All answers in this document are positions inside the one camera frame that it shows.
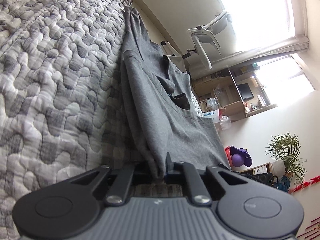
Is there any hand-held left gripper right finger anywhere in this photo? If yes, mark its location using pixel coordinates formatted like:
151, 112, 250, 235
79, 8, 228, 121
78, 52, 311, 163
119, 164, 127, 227
165, 153, 250, 207

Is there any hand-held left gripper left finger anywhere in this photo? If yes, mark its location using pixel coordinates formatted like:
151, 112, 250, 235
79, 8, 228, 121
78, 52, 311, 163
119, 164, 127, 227
66, 162, 152, 207

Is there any grey t-shirt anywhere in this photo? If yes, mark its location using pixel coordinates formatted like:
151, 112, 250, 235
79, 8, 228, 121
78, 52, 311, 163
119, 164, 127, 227
120, 6, 230, 180

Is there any red printed bag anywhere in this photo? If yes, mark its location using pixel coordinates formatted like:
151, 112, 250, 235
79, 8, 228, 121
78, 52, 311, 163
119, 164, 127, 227
224, 146, 233, 165

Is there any purple ball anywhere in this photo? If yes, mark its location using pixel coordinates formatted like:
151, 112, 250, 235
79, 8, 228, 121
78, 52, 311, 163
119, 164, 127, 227
231, 154, 244, 168

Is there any white cardboard box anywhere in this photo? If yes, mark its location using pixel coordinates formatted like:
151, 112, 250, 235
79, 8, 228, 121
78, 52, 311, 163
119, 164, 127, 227
202, 110, 220, 124

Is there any clear plastic bag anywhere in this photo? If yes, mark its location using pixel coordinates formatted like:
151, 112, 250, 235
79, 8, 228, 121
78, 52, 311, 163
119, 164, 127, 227
219, 115, 232, 130

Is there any purple cap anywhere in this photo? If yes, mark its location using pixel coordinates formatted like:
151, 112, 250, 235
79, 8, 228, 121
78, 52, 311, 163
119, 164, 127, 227
230, 145, 253, 168

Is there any wooden shelf unit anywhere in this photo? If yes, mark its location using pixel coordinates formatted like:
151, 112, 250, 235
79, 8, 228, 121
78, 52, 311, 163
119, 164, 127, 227
191, 65, 278, 118

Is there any black monitor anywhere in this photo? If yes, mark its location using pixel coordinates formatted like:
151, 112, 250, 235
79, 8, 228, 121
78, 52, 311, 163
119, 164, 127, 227
237, 83, 253, 100

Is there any green potted plant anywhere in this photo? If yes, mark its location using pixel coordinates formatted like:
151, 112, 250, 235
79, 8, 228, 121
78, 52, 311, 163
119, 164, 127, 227
265, 132, 307, 185

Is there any grey checked quilt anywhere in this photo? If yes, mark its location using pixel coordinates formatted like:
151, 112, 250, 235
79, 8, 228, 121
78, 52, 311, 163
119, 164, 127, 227
0, 0, 202, 240

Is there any white office chair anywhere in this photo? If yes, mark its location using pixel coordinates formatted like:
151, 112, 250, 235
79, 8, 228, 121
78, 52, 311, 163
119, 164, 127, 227
161, 11, 233, 73

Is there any grey curtain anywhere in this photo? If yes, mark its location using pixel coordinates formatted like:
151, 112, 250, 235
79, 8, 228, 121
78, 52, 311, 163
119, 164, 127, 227
190, 35, 310, 75

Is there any red wall decoration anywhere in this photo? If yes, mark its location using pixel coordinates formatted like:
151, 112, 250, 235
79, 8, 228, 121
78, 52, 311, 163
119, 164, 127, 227
290, 176, 320, 193

